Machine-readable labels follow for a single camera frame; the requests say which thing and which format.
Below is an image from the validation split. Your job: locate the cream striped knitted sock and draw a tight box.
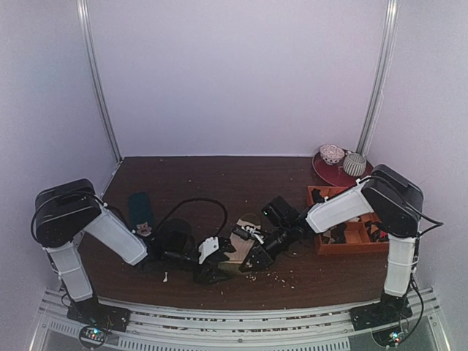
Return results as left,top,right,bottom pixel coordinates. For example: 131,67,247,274
218,213,261,276

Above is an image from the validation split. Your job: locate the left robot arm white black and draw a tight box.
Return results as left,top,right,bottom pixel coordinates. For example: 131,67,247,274
30,178,235,325

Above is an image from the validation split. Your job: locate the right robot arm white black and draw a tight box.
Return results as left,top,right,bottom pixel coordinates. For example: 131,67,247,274
233,165,423,323

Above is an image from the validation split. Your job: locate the black sock in tray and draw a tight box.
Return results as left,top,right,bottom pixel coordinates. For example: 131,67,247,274
310,188,325,203

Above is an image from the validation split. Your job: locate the dark teal patterned sock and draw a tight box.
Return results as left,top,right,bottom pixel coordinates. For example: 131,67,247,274
128,192,154,238

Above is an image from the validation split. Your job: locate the red round plate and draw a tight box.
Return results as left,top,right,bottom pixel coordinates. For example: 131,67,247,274
312,149,357,187

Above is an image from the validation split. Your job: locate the wooden compartment tray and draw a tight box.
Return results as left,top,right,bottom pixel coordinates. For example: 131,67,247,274
306,185,390,256

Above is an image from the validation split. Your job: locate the white dotted bowl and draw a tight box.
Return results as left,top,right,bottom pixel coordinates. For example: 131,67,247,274
320,144,345,165

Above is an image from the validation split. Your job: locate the grey striped cup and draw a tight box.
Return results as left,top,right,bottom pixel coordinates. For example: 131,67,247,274
343,152,367,177

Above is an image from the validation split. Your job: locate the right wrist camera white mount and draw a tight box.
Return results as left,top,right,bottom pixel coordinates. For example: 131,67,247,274
241,225,265,244

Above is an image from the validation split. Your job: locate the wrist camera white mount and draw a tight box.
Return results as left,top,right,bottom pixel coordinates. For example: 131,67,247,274
241,225,265,244
197,236,219,265

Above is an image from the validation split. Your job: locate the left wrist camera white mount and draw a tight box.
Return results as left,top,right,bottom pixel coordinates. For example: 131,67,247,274
197,236,219,265

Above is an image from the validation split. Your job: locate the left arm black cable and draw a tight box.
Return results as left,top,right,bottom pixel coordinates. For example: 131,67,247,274
153,197,230,242

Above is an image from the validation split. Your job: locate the aluminium front rail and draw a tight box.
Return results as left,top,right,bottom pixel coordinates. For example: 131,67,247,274
26,288,454,350

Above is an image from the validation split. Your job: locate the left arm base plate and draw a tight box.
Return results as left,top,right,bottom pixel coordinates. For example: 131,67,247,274
67,305,131,332

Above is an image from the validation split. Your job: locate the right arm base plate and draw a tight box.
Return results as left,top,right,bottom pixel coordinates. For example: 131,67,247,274
350,301,413,331

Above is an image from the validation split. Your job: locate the right aluminium frame post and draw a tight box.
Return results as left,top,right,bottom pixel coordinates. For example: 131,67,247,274
356,0,399,158

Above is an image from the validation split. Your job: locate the aluminium frame post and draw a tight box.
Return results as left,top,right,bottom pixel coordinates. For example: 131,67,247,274
356,0,399,158
77,0,123,165

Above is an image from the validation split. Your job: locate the left aluminium frame post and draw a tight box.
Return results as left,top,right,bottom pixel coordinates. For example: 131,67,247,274
77,0,123,165

